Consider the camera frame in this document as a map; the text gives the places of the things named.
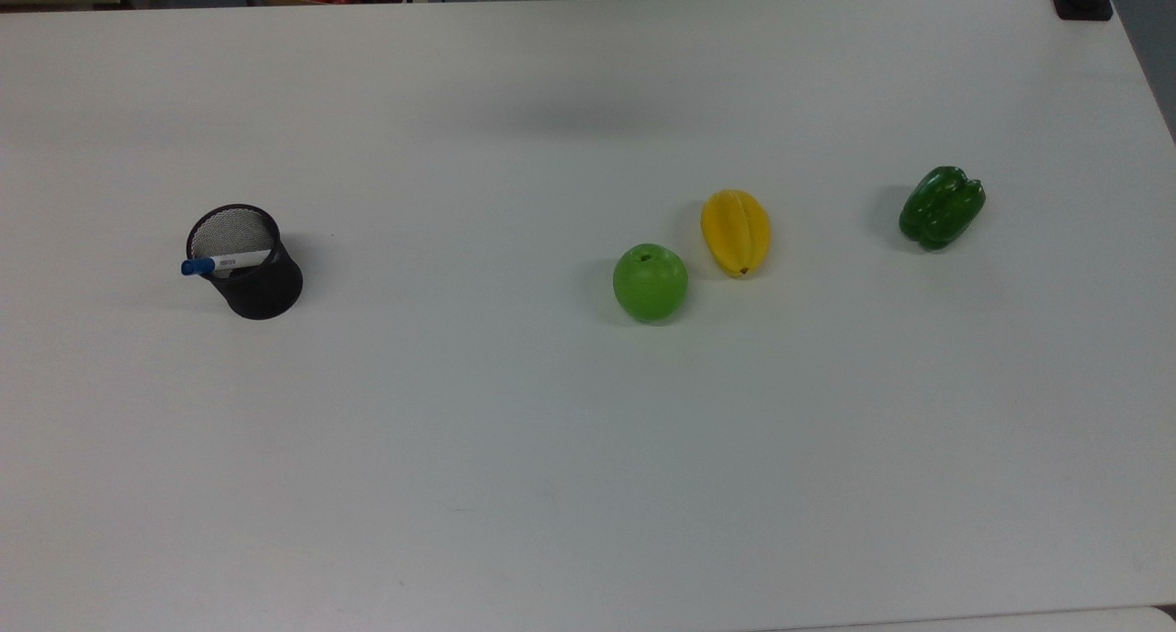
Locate white marker pen blue cap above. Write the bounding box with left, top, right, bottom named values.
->
left=181, top=250, right=274, bottom=277

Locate black mesh pen cup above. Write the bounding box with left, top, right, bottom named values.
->
left=186, top=204, right=304, bottom=321

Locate green apple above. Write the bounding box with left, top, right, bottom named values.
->
left=613, top=243, right=689, bottom=323

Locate yellow starfruit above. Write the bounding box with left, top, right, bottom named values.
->
left=700, top=189, right=772, bottom=278

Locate green bell pepper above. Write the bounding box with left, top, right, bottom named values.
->
left=899, top=165, right=987, bottom=251

